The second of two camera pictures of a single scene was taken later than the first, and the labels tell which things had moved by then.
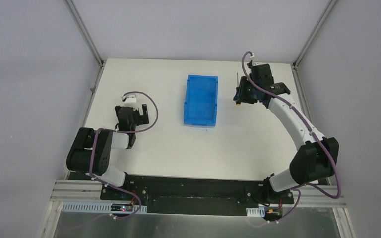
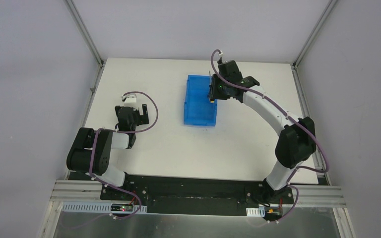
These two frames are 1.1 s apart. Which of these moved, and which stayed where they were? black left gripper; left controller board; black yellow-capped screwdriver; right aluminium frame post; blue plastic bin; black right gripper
Moved: black yellow-capped screwdriver; black right gripper
Stayed: right aluminium frame post; left controller board; blue plastic bin; black left gripper
